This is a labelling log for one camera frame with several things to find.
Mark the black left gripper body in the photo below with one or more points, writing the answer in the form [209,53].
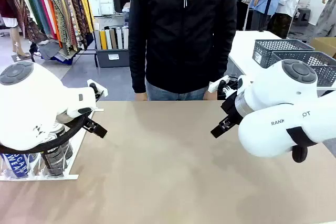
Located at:
[88,125]

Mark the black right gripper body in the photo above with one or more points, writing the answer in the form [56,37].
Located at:
[231,110]

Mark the grey plastic lattice basket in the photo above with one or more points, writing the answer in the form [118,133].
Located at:
[273,51]
[325,69]

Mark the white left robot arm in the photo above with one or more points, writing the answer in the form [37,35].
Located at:
[31,103]

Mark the person's left forearm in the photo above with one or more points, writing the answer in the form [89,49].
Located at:
[225,64]

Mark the person's right forearm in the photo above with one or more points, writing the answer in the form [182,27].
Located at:
[137,74]

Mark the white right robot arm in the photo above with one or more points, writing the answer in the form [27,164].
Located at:
[273,95]

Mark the person's left hand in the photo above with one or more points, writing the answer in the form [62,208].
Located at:
[210,96]

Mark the person's right hand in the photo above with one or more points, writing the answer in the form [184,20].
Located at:
[141,96]

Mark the white side table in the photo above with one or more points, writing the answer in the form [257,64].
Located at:
[244,48]

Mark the grey storage bin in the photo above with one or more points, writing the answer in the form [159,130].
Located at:
[113,57]

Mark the folded cloth pile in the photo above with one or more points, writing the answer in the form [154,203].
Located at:
[55,51]

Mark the yellow paper roll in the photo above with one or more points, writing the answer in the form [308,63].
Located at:
[103,40]

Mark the person in black jacket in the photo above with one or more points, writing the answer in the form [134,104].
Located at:
[181,37]

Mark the white paper roll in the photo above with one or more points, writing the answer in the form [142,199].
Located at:
[108,40]
[125,38]
[119,38]

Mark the brown paper roll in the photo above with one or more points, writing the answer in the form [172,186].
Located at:
[113,39]

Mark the dark patterned skirt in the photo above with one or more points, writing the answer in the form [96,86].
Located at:
[281,24]

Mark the black background table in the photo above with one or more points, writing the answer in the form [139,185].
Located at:
[242,11]

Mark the bare mannequin legs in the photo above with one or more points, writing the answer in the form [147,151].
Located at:
[18,43]

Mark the orange hanging cloth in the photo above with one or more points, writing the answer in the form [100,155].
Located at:
[53,19]

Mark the brown cardboard box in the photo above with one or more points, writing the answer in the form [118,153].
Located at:
[324,45]

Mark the brown patterned hanging cloth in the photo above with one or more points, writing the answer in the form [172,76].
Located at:
[74,11]

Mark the brown patterned shawl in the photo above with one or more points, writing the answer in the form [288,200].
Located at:
[29,24]

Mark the dark grey step stool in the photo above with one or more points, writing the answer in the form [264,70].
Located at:
[302,16]

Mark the yellow hanging cloth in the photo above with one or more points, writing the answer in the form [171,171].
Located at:
[85,3]

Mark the pink hanging cloth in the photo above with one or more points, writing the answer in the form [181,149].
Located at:
[43,3]

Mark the grey dress mannequin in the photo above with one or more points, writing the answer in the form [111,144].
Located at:
[326,16]

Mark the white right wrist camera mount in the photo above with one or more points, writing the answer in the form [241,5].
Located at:
[228,87]

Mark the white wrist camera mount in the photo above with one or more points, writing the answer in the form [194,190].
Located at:
[101,91]
[228,87]

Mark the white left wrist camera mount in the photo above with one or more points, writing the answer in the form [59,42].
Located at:
[101,91]

